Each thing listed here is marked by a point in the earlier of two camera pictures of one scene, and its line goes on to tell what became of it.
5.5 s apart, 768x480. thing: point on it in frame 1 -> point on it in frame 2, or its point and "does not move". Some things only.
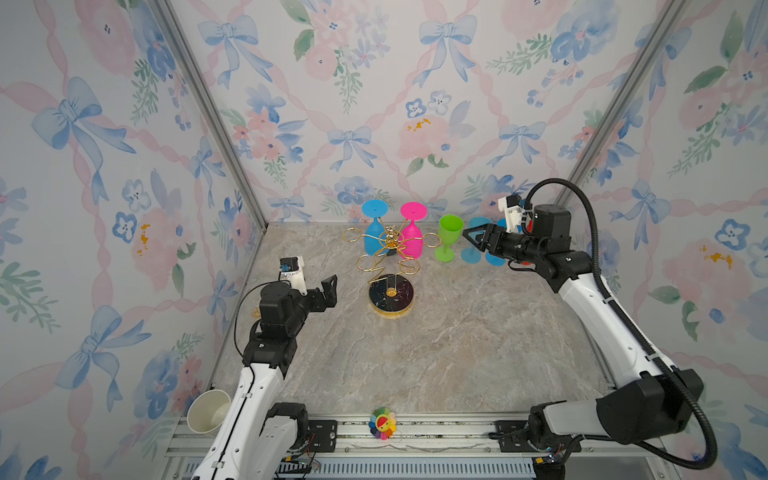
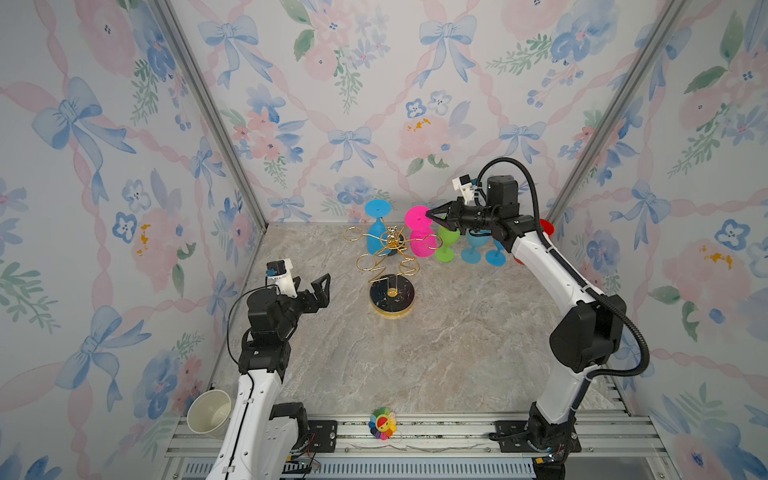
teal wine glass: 473,255 does not move
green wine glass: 450,228 does not move
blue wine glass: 494,259 does not move
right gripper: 488,235 -> 454,213
